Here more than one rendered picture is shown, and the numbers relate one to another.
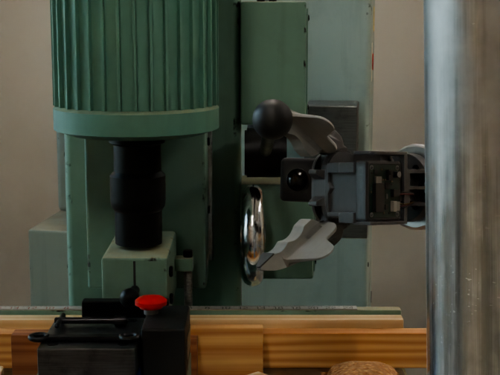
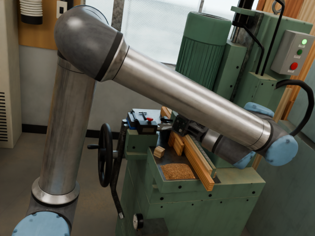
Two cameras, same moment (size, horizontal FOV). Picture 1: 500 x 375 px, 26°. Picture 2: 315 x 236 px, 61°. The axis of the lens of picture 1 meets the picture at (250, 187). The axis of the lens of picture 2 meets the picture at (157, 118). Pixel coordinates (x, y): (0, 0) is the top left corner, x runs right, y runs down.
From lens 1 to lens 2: 112 cm
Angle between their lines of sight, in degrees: 67
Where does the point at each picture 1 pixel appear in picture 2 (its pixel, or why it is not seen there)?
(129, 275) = (172, 117)
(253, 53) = (244, 86)
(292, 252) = (166, 126)
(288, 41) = (251, 87)
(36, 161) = not seen: outside the picture
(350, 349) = (195, 165)
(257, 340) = (180, 146)
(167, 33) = (183, 67)
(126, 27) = (179, 62)
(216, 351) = (176, 143)
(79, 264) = not seen: hidden behind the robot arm
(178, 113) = not seen: hidden behind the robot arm
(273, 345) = (188, 152)
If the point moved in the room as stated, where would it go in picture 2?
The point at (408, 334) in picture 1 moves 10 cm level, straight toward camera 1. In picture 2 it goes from (203, 172) to (178, 170)
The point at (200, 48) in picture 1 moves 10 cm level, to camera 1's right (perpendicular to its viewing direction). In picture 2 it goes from (192, 74) to (203, 84)
